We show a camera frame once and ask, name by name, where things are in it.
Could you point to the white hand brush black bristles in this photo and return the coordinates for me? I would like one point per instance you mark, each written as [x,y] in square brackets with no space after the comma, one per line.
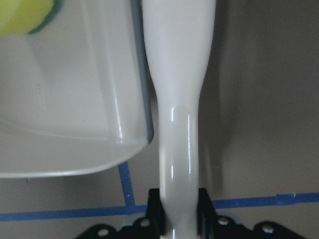
[178,37]

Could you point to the yellow green sponge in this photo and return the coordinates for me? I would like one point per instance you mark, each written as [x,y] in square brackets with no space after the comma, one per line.
[21,17]

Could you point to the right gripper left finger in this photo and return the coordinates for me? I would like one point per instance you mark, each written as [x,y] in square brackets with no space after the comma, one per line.
[150,226]

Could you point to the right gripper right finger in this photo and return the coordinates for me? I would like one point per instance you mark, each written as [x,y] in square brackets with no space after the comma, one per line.
[210,225]

